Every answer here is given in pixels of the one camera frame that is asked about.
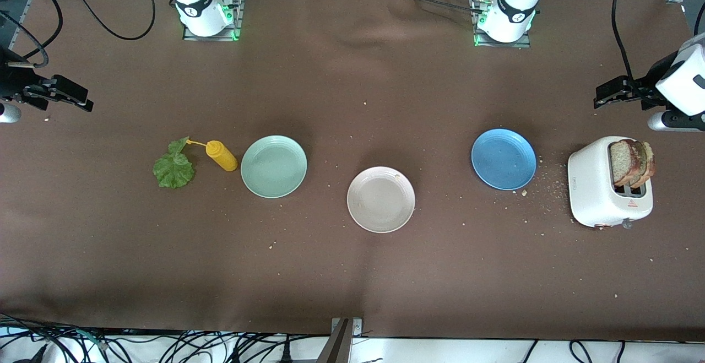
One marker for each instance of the brown bread slice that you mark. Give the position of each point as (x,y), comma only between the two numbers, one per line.
(622,162)
(650,164)

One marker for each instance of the blue plate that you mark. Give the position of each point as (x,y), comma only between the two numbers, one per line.
(503,159)

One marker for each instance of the yellow mustard squeeze bottle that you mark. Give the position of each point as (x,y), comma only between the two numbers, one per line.
(223,156)

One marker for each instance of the beige plate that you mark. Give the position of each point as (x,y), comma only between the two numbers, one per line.
(380,199)

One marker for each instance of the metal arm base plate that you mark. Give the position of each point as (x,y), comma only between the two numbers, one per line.
(209,38)
(501,45)

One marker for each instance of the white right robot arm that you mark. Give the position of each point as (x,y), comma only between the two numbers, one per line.
(198,5)

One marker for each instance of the brown table cloth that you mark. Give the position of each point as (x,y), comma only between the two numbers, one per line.
(440,275)

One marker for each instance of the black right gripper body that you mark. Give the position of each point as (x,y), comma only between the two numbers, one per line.
(12,80)

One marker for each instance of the metal table bracket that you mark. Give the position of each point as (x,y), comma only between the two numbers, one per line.
(339,346)

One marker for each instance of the green lettuce leaf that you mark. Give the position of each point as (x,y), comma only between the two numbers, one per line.
(173,170)

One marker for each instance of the pale green plate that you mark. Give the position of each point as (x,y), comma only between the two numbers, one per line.
(274,166)

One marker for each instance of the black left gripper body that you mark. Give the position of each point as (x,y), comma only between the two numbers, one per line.
(645,90)

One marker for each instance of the white toaster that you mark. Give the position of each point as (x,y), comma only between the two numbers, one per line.
(589,192)

